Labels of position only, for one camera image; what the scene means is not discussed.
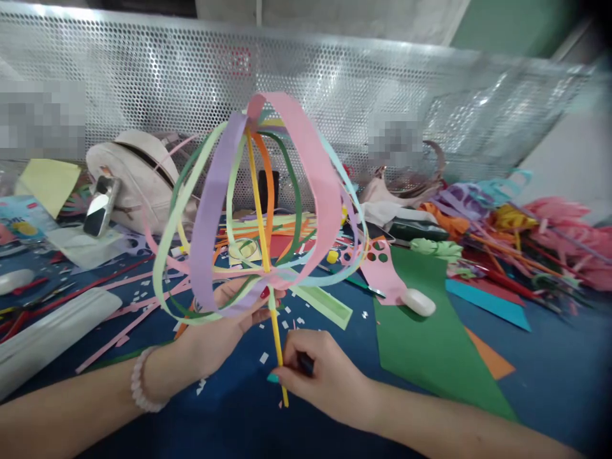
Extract person's right hand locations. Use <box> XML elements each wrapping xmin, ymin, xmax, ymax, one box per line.
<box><xmin>266</xmin><ymin>330</ymin><xmax>384</xmax><ymax>432</ymax></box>

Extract person's left hand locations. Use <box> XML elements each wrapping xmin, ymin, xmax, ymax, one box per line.
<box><xmin>162</xmin><ymin>278</ymin><xmax>288</xmax><ymax>400</ymax></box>

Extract paper strip lantern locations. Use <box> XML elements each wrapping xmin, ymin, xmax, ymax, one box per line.
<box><xmin>147</xmin><ymin>92</ymin><xmax>370</xmax><ymax>409</ymax></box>

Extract scattered white paper bits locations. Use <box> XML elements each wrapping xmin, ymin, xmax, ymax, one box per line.
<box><xmin>129</xmin><ymin>282</ymin><xmax>370</xmax><ymax>408</ymax></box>

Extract light green paper box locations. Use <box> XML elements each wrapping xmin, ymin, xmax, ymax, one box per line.
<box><xmin>290</xmin><ymin>284</ymin><xmax>354</xmax><ymax>332</ymax></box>

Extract clear tape roll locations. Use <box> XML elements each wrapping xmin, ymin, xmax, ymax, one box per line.
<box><xmin>228</xmin><ymin>237</ymin><xmax>259</xmax><ymax>266</ymax></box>

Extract green paper sheet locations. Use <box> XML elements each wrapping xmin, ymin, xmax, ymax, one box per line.
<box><xmin>372</xmin><ymin>245</ymin><xmax>520</xmax><ymax>423</ymax></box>

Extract pink paper with round holes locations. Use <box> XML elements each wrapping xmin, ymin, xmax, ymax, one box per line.
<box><xmin>358</xmin><ymin>238</ymin><xmax>408</xmax><ymax>307</ymax></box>

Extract white oval case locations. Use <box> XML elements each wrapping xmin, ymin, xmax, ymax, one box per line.
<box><xmin>400</xmin><ymin>288</ymin><xmax>437</xmax><ymax>318</ymax></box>
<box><xmin>0</xmin><ymin>268</ymin><xmax>37</xmax><ymax>296</ymax></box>

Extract pile of coloured paper strips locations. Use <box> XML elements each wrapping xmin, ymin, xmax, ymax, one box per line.
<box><xmin>76</xmin><ymin>210</ymin><xmax>379</xmax><ymax>374</ymax></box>

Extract long white tube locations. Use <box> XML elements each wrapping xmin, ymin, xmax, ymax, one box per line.
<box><xmin>0</xmin><ymin>286</ymin><xmax>124</xmax><ymax>404</ymax></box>

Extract orange paper sheet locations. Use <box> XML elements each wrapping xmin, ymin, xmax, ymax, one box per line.
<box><xmin>463</xmin><ymin>327</ymin><xmax>517</xmax><ymax>381</ymax></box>

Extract pale pink backpack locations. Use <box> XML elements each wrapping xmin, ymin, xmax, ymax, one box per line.
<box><xmin>85</xmin><ymin>129</ymin><xmax>200</xmax><ymax>238</ymax></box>

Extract green paper flower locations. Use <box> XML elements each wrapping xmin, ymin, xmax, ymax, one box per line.
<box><xmin>410</xmin><ymin>237</ymin><xmax>463</xmax><ymax>263</ymax></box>

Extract teal paper sheet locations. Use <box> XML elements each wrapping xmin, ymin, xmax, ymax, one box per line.
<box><xmin>445</xmin><ymin>279</ymin><xmax>532</xmax><ymax>332</ymax></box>

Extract blue printed packet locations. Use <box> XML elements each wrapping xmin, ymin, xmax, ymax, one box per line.
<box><xmin>0</xmin><ymin>194</ymin><xmax>59</xmax><ymax>251</ymax></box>

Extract yellow paper sheet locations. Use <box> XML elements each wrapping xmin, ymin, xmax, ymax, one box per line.
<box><xmin>14</xmin><ymin>158</ymin><xmax>83</xmax><ymax>219</ymax></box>

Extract pile of colourful paper crafts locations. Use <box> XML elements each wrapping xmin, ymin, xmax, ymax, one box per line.
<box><xmin>419</xmin><ymin>167</ymin><xmax>612</xmax><ymax>314</ymax></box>

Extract perforated metal panel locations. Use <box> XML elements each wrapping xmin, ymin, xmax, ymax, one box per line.
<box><xmin>0</xmin><ymin>9</ymin><xmax>599</xmax><ymax>194</ymax></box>

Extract red handled scissors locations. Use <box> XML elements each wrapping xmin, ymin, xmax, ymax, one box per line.
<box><xmin>0</xmin><ymin>280</ymin><xmax>78</xmax><ymax>338</ymax></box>

